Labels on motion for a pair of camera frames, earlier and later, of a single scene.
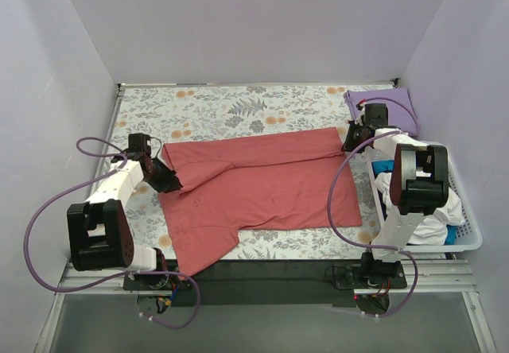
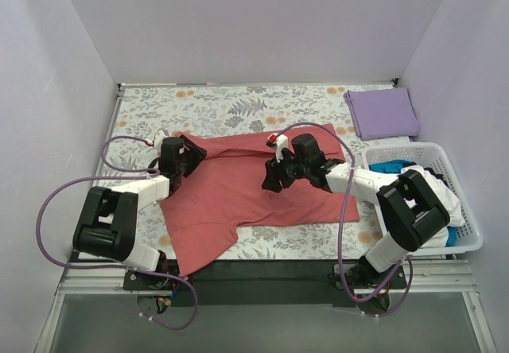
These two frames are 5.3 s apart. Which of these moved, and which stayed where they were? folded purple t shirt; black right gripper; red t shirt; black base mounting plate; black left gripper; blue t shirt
Moved: black left gripper; black right gripper
Stayed: folded purple t shirt; blue t shirt; red t shirt; black base mounting plate
